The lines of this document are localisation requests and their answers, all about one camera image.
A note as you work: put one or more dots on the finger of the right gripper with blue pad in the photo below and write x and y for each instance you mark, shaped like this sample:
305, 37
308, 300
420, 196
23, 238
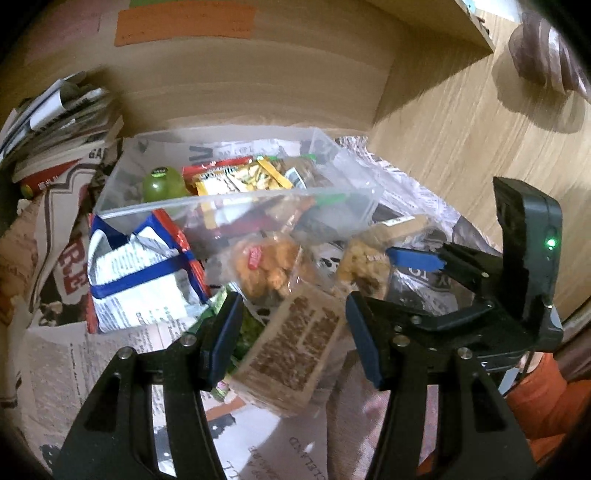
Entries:
478, 436

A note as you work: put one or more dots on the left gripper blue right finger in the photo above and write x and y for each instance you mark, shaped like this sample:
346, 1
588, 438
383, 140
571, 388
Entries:
415, 259

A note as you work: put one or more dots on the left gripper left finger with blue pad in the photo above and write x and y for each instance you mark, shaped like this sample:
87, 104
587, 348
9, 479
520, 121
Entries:
112, 435

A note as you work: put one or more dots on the corn snack pack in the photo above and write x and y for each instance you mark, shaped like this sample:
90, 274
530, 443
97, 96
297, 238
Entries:
365, 268

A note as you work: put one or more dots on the green pea snack packet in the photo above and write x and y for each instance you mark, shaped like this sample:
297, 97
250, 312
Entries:
252, 327

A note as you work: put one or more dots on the white blue red chip bag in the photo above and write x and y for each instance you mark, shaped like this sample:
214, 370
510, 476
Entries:
145, 277

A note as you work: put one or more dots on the brown cracker pack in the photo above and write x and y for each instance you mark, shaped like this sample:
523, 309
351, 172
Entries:
283, 367

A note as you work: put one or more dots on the orange puff snack bag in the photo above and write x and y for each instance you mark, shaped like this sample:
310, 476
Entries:
268, 268

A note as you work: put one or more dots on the barcode snack pack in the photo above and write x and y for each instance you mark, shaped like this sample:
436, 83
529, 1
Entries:
303, 172

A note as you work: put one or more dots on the yellow snack packet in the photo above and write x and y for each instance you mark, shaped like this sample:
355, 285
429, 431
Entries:
258, 175

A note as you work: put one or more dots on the clear plastic storage bin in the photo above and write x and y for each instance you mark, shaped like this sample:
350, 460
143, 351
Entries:
212, 222

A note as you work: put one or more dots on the red snack packet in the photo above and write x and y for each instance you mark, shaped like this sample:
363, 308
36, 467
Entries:
188, 172

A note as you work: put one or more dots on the pink striped curtain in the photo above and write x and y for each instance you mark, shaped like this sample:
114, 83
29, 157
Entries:
542, 56

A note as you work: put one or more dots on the wooden shelf board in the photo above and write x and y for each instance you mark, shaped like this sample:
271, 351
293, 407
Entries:
448, 17

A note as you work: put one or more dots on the stack of books and papers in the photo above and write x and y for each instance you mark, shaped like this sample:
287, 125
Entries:
47, 134

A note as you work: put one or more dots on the orange sticky note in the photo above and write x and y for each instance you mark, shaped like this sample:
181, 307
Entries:
180, 19

